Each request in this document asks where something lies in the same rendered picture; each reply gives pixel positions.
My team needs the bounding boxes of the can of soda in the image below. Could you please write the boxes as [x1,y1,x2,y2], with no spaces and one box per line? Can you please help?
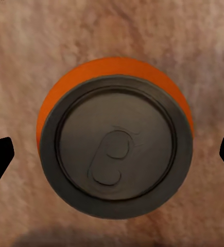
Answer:
[36,57,194,220]

